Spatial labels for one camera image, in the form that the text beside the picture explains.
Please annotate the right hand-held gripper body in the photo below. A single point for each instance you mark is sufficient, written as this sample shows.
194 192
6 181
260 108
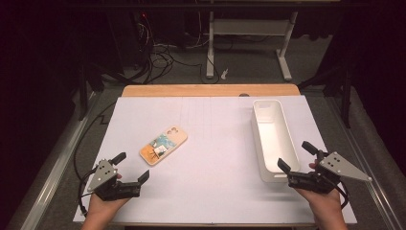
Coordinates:
319 182

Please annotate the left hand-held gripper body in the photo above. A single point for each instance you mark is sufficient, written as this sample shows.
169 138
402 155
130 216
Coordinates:
107 179

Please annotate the white plastic storage box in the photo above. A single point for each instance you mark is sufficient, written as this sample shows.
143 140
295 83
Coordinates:
274 140

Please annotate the person's right hand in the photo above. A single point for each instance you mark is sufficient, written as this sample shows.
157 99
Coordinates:
325 206

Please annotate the person's left hand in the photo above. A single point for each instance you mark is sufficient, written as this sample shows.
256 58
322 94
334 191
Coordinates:
102 207

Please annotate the white paper sheet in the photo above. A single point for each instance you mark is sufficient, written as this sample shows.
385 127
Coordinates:
207 179

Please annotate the dark metal stand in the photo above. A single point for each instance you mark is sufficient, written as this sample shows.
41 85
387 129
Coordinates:
346 96
84 92

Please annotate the small white floor object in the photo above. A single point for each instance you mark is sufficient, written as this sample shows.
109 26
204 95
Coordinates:
224 74

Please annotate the silver metal floor rail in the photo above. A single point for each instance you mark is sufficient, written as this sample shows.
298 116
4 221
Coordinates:
367 159
54 172

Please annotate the white metal table frame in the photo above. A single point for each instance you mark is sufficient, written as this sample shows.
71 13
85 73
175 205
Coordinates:
249 27

